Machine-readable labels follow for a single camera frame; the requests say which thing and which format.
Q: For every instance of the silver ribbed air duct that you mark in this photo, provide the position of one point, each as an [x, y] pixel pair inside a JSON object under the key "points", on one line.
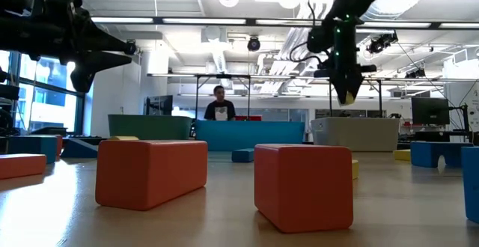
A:
{"points": [[295, 30]]}

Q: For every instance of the black metal frame stand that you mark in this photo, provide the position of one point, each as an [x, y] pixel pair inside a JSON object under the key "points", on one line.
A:
{"points": [[197, 97], [380, 97]]}

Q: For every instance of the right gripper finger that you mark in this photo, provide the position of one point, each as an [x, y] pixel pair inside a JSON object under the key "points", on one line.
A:
{"points": [[355, 82], [340, 86]]}

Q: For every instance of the red wooden cube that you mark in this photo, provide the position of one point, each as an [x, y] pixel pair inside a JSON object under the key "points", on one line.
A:
{"points": [[59, 145], [303, 187]]}

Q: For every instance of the blue arch block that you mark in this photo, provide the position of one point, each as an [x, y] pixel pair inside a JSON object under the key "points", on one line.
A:
{"points": [[423, 153]]}

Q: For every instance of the black ceiling spotlight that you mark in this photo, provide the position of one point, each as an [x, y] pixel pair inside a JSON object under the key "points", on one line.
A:
{"points": [[381, 43], [415, 73]]}

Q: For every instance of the long yellow block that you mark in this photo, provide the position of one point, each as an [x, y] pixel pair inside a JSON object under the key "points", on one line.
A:
{"points": [[402, 155]]}

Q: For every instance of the red rectangular block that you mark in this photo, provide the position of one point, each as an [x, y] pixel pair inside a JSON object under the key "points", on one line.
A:
{"points": [[149, 174], [20, 165]]}

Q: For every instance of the blue plastic bin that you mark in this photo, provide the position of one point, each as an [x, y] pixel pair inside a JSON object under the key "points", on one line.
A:
{"points": [[262, 134]]}

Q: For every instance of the yellow wooden cube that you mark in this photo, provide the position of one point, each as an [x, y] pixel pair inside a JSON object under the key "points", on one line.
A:
{"points": [[350, 98]]}

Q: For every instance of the blue wooden cube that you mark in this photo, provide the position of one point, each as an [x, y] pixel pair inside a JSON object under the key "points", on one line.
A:
{"points": [[31, 149], [471, 183]]}

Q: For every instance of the long ceiling light bar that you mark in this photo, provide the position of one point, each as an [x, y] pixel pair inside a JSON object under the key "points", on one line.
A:
{"points": [[204, 21]]}

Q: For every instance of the small yellow block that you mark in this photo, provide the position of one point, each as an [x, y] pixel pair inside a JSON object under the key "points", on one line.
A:
{"points": [[122, 138]]}

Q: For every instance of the large window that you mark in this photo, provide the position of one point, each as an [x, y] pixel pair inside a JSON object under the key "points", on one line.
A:
{"points": [[45, 101]]}

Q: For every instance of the black office desk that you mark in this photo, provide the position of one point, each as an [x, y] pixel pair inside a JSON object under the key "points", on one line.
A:
{"points": [[438, 136]]}

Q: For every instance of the teal plastic bin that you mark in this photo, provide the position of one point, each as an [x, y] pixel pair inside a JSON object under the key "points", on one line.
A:
{"points": [[149, 126]]}

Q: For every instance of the blue triangular block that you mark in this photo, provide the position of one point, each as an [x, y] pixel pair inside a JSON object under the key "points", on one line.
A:
{"points": [[76, 150]]}

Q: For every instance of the long blue block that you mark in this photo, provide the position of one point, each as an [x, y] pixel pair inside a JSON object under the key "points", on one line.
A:
{"points": [[242, 155]]}

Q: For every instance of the person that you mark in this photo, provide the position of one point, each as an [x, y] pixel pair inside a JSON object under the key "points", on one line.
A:
{"points": [[220, 108]]}

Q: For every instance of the black aluminium table frame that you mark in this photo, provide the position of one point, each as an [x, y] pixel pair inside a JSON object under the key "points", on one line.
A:
{"points": [[86, 139]]}

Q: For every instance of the light grey plastic bin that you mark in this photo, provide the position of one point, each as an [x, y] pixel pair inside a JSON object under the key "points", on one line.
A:
{"points": [[355, 134]]}

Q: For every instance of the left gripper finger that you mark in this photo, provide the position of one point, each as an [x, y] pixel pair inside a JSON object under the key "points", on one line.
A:
{"points": [[93, 69], [108, 45]]}

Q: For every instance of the red box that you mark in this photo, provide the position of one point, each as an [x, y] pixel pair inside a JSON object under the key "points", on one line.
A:
{"points": [[248, 118]]}

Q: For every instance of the black round ceiling camera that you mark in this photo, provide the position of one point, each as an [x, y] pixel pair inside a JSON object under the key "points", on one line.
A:
{"points": [[253, 44]]}

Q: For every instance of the yellow rectangular block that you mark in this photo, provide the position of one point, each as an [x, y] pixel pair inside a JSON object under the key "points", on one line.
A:
{"points": [[355, 169]]}

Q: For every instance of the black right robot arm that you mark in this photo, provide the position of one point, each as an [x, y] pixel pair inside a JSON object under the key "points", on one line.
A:
{"points": [[359, 0]]}

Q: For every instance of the black computer monitor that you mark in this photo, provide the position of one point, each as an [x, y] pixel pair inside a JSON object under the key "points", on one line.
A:
{"points": [[430, 110]]}

